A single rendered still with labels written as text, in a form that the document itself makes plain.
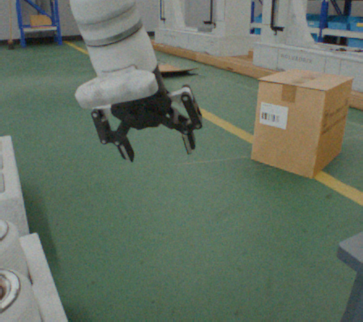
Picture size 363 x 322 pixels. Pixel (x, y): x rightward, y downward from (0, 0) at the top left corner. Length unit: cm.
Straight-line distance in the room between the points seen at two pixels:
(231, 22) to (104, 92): 306
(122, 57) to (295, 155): 89
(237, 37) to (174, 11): 135
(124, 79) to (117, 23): 6
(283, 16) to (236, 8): 72
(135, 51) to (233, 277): 53
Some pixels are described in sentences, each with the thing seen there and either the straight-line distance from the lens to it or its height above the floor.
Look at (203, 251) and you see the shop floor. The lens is 82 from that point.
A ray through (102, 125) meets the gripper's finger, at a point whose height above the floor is 38.
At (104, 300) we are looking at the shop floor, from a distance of 73.
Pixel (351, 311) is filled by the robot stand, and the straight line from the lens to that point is 45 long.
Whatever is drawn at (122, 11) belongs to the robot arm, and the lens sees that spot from 37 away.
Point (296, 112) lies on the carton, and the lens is 114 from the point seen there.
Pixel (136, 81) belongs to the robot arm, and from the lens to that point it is 36.
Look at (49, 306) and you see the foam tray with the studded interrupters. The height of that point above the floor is 18.
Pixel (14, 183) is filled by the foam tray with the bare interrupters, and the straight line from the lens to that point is 80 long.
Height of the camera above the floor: 53
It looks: 22 degrees down
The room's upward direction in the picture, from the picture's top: straight up
